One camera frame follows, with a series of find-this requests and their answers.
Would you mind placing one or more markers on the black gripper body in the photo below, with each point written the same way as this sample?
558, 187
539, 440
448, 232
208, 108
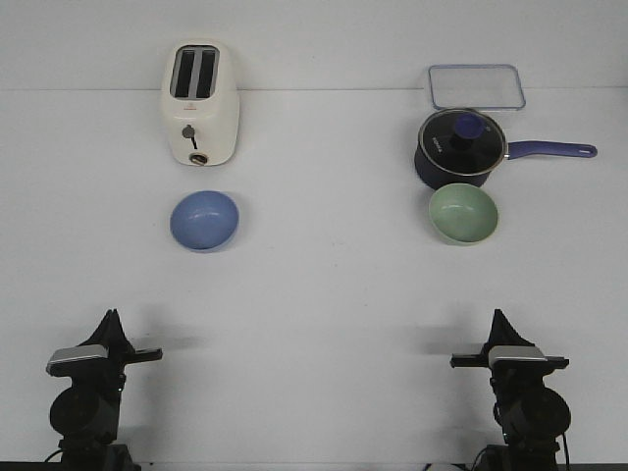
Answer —
109, 375
510, 376

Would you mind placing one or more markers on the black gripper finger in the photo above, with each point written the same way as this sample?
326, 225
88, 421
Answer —
101, 334
495, 335
119, 341
507, 334

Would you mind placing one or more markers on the green bowl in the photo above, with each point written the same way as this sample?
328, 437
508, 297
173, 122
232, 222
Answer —
463, 214

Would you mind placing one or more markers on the blue bowl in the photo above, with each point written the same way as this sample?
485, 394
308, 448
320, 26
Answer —
204, 220

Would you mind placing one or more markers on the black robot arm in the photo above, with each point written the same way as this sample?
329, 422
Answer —
531, 416
87, 413

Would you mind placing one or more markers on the dark blue saucepan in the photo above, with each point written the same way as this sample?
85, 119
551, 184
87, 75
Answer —
539, 149

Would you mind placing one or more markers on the glass pot lid blue knob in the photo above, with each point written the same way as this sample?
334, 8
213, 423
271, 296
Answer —
463, 141

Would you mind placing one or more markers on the clear rectangular container lid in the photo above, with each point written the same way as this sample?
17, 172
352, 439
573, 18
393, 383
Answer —
485, 87

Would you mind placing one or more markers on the white two-slot toaster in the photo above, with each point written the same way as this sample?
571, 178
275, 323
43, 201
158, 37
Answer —
199, 103

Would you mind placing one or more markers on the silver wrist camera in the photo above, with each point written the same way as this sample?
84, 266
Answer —
516, 353
67, 362

